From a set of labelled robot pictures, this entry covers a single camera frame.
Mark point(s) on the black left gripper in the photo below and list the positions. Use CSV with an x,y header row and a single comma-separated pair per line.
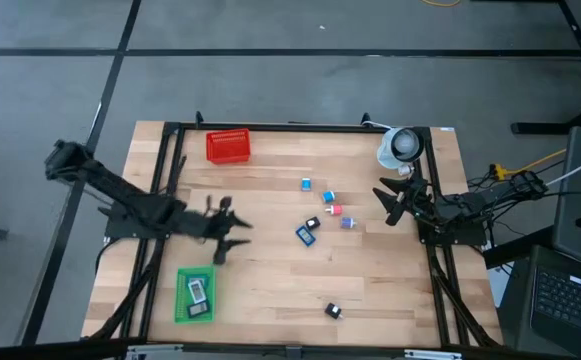
x,y
200,225

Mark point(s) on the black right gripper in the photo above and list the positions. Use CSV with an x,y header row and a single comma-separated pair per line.
x,y
415,197

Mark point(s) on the purple power adapter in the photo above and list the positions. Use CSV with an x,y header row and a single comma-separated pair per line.
x,y
348,223

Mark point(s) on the pink power adapter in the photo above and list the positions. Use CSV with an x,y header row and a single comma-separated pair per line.
x,y
335,210

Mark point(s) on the blue calculator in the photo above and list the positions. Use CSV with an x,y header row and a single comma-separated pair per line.
x,y
305,235

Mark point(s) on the black power adapter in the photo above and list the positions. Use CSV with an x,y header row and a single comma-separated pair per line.
x,y
312,223
333,311

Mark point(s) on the white and blue power adapter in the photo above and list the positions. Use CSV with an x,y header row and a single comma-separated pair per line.
x,y
306,184

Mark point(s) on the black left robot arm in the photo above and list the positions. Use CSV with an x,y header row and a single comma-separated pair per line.
x,y
120,192

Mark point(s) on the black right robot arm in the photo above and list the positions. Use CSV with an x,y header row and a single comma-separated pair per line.
x,y
470,205

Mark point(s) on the white spotlight lamp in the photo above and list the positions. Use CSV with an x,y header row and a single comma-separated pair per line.
x,y
400,147

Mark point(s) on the white calculator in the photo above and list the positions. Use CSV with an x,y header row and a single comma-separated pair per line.
x,y
196,291

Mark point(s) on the black calculator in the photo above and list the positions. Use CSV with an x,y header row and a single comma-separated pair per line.
x,y
199,309

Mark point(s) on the green plastic basket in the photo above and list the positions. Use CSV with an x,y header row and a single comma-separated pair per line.
x,y
180,300

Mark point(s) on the red plastic basket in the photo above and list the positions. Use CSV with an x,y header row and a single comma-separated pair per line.
x,y
228,146

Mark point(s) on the black desk leg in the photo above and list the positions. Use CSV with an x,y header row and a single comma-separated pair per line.
x,y
545,127

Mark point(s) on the grey computer case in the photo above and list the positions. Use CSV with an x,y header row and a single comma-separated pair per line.
x,y
580,200

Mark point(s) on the black laptop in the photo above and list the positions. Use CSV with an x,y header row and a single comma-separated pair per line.
x,y
570,300

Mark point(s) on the black table frame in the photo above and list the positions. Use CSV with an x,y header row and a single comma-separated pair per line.
x,y
280,126

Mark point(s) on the silver metal bracket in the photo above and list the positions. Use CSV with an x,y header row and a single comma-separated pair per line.
x,y
432,355
155,351

